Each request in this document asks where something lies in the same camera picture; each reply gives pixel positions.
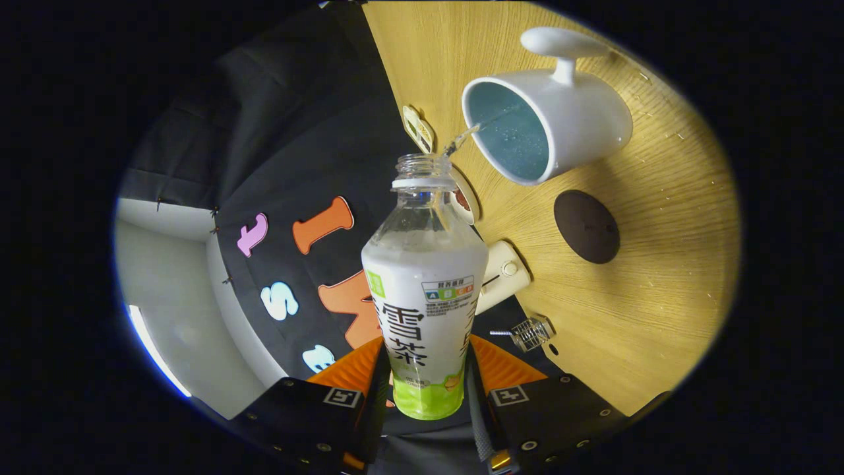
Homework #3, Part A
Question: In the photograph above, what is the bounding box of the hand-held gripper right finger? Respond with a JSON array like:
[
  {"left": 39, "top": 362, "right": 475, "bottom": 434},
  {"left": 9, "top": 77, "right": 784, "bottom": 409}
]
[{"left": 465, "top": 333, "right": 630, "bottom": 474}]

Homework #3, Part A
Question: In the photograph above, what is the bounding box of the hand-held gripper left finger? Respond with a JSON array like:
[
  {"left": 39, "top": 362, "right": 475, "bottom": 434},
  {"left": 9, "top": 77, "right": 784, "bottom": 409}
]
[{"left": 231, "top": 336, "right": 391, "bottom": 474}]

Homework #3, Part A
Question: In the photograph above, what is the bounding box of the white green label juice bottle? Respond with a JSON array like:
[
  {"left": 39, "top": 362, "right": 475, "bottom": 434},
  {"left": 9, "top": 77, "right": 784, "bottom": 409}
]
[{"left": 361, "top": 153, "right": 490, "bottom": 421}]

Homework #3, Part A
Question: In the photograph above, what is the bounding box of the dark brown round coaster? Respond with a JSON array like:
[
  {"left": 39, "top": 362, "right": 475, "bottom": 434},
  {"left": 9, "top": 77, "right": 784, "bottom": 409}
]
[{"left": 554, "top": 190, "right": 620, "bottom": 265}]

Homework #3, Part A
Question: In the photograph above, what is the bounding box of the white cup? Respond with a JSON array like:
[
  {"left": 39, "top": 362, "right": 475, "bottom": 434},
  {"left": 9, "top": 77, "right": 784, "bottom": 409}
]
[{"left": 462, "top": 26, "right": 634, "bottom": 187}]

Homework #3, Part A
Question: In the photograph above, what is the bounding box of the white toaster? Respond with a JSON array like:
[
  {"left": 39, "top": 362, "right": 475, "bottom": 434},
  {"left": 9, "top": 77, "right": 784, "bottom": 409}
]
[{"left": 476, "top": 240, "right": 531, "bottom": 315}]

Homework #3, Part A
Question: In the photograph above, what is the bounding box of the wooden table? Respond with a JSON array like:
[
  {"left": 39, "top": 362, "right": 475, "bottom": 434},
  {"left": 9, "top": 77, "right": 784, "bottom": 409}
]
[{"left": 363, "top": 1, "right": 740, "bottom": 418}]

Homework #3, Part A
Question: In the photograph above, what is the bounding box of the small ceiling light panel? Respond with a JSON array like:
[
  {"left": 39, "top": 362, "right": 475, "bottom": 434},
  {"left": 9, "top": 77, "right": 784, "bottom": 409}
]
[{"left": 127, "top": 303, "right": 192, "bottom": 398}]

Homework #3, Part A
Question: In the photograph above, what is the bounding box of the row of black cloth clips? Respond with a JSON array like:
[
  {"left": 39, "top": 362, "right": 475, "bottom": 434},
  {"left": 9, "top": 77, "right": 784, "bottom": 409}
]
[{"left": 155, "top": 195, "right": 233, "bottom": 286}]

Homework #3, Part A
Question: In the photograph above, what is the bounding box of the beige plate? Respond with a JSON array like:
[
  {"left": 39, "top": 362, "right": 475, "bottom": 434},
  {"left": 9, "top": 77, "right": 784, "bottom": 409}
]
[{"left": 450, "top": 165, "right": 481, "bottom": 225}]

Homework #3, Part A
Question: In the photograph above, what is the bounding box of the black backdrop cloth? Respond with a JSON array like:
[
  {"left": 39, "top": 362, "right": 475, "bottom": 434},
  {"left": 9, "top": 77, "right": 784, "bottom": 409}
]
[{"left": 119, "top": 1, "right": 561, "bottom": 475}]

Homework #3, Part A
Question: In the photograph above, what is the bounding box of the white divided dish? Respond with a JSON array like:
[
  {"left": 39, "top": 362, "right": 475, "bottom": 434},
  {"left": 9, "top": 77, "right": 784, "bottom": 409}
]
[{"left": 402, "top": 104, "right": 436, "bottom": 154}]

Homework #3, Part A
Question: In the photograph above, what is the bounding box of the wire mesh holder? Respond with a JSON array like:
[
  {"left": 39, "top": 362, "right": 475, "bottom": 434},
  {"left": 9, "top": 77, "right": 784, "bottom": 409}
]
[{"left": 511, "top": 315, "right": 556, "bottom": 352}]

